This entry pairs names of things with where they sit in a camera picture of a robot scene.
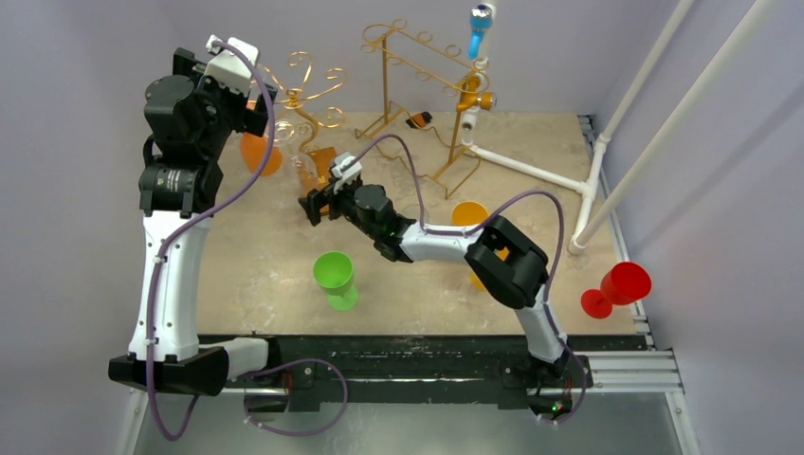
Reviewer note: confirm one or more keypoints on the yellow goblet front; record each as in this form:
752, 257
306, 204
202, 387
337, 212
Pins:
475, 280

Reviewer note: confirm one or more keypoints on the small orange black object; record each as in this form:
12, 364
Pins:
419, 121

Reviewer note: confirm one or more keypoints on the orange pipe fitting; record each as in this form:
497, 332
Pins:
474, 92

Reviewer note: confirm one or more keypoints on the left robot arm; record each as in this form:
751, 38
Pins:
191, 114

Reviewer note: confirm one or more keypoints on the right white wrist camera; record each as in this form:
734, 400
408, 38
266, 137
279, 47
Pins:
345, 170

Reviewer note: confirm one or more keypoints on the green plastic goblet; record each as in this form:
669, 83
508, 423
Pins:
334, 272

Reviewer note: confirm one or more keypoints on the yellow goblet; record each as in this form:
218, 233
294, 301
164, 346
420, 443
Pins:
468, 213
475, 280

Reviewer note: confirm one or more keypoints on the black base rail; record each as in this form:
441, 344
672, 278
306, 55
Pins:
309, 371

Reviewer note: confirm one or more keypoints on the orange plastic goblet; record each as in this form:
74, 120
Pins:
252, 150

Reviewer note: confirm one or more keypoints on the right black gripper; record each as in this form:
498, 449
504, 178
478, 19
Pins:
328, 202

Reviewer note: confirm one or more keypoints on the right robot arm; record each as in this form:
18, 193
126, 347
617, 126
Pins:
514, 270

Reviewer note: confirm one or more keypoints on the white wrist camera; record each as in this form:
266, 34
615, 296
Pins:
345, 170
226, 68

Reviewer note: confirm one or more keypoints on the tall clear flute glass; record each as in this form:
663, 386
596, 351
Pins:
260, 74

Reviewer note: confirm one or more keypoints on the clear glass front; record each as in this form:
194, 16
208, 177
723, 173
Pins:
295, 167

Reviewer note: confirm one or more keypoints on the yellow goblet rear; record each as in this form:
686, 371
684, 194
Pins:
468, 213

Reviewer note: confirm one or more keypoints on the red plastic goblet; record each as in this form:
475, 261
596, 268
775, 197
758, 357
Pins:
624, 284

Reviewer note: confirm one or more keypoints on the gold rectangular wire rack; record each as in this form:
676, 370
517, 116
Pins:
377, 39

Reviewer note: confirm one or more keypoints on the gold scroll glass rack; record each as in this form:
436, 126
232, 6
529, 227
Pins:
292, 100

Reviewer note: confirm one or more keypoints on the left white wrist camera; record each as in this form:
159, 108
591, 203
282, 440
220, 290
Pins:
226, 68

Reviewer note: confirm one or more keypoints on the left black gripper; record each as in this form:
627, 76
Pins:
247, 119

